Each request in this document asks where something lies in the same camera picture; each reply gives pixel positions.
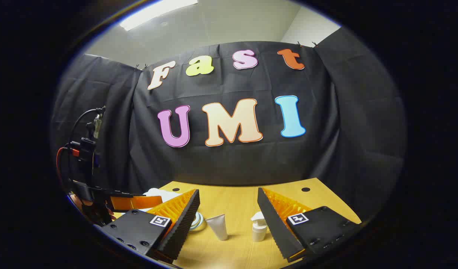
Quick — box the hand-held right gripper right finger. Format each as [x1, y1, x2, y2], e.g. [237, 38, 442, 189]
[257, 187, 362, 262]

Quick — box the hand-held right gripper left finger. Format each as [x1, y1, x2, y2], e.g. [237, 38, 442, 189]
[101, 189, 201, 262]

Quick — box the white pump bottle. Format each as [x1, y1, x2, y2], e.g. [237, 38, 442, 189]
[250, 211, 269, 243]

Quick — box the light blue suitcase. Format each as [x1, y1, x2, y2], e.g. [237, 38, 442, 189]
[142, 188, 206, 231]

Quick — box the white cream tube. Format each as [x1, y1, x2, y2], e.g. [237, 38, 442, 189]
[206, 214, 229, 242]

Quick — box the black backdrop cloth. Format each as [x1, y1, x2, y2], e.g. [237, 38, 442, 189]
[50, 26, 406, 225]

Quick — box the black cable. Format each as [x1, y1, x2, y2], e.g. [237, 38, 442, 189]
[69, 108, 104, 146]

